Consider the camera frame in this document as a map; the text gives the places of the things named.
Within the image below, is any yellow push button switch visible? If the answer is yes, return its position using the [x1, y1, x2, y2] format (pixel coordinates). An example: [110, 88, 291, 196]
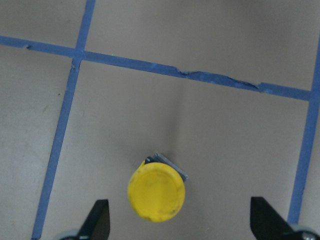
[127, 153, 189, 223]

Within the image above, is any brown paper table mat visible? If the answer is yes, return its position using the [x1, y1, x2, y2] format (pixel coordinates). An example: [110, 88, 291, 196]
[0, 0, 320, 240]

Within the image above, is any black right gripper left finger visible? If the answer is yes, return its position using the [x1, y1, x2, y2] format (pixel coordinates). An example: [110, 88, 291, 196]
[77, 199, 111, 240]

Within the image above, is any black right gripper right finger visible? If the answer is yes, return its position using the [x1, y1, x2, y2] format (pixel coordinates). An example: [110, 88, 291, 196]
[249, 196, 295, 240]

